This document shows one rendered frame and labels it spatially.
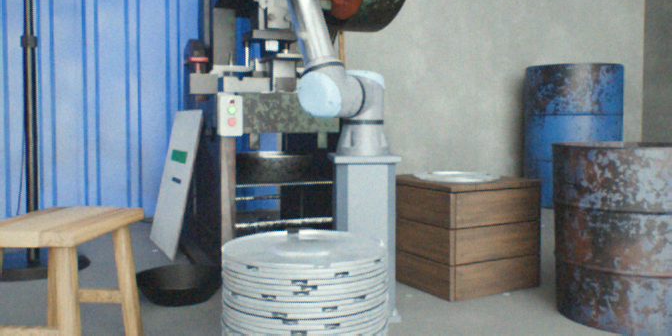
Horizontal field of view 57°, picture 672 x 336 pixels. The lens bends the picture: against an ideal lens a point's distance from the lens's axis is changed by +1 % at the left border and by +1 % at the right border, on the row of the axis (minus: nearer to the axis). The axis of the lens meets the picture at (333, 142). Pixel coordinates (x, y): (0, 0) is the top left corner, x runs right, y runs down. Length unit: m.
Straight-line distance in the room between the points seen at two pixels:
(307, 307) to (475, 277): 1.07
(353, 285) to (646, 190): 0.95
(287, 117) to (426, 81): 1.99
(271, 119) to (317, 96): 0.68
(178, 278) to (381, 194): 0.78
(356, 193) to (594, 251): 0.64
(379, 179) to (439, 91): 2.54
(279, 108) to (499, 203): 0.84
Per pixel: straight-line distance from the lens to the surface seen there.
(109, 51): 3.53
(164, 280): 2.11
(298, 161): 2.38
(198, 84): 2.17
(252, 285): 1.00
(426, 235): 1.99
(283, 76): 2.33
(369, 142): 1.68
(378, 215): 1.69
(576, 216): 1.79
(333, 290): 0.98
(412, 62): 4.08
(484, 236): 1.99
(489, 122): 4.39
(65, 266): 1.38
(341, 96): 1.59
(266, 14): 2.41
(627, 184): 1.73
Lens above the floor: 0.55
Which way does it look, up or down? 2 degrees down
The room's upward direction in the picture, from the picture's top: straight up
